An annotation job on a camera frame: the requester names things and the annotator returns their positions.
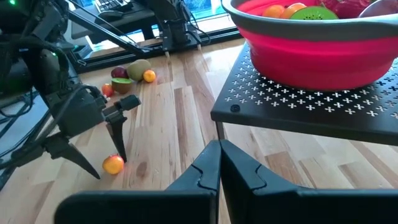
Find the dark grey side desk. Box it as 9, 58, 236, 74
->
71, 4, 162, 41

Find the black perforated metal shelf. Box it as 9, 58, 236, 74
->
210, 42, 398, 147

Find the red toy strawberry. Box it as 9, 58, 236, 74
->
315, 0, 373, 19

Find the dark red toy apple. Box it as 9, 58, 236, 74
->
111, 65, 129, 79

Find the black aluminium table frame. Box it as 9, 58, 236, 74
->
67, 0, 243, 74

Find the red collapsible colander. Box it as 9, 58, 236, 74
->
221, 0, 398, 91

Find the brown green kiwi half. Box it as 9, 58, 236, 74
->
289, 6, 340, 21

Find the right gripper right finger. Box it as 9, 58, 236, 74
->
221, 139, 398, 224

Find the red orange toy pear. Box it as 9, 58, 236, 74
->
101, 83, 114, 98
101, 154, 126, 175

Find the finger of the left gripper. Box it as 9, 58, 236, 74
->
106, 119, 127, 162
45, 136, 101, 180

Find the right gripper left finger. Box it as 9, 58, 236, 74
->
54, 139, 222, 224

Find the black computer mouse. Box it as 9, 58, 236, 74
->
98, 10, 125, 22

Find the green toy fruit half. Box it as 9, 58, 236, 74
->
111, 77, 133, 95

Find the black keyboard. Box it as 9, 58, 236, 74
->
95, 0, 131, 13

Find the small orange toy fruit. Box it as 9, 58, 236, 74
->
262, 4, 285, 19
279, 2, 307, 19
142, 69, 157, 83

